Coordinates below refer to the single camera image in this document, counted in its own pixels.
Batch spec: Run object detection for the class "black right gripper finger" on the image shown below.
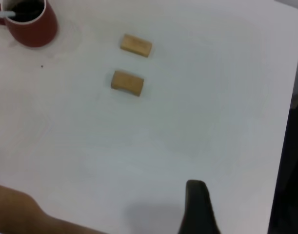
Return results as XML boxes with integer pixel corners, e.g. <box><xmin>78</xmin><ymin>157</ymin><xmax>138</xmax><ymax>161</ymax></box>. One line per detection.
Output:
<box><xmin>178</xmin><ymin>179</ymin><xmax>221</xmax><ymax>234</ymax></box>

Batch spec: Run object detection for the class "red ceramic mug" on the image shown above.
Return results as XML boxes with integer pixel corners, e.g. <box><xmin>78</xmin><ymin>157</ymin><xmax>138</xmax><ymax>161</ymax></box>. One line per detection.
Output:
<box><xmin>0</xmin><ymin>0</ymin><xmax>59</xmax><ymax>48</ymax></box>

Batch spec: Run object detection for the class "metal spoon with white handle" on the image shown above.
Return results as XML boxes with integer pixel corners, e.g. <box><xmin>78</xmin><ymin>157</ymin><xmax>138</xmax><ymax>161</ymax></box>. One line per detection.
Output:
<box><xmin>0</xmin><ymin>10</ymin><xmax>17</xmax><ymax>19</ymax></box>

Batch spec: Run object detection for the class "dark coffee liquid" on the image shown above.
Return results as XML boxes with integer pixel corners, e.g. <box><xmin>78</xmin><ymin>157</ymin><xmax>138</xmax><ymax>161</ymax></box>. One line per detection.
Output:
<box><xmin>9</xmin><ymin>0</ymin><xmax>46</xmax><ymax>22</ymax></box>

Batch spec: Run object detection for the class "arched wooden block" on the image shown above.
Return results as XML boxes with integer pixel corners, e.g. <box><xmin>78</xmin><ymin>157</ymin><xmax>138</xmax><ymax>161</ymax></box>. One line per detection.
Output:
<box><xmin>110</xmin><ymin>70</ymin><xmax>144</xmax><ymax>98</ymax></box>

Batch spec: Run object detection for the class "flat wooden block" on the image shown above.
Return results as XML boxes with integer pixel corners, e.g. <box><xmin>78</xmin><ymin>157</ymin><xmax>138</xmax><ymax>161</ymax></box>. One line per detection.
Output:
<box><xmin>119</xmin><ymin>33</ymin><xmax>153</xmax><ymax>59</ymax></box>

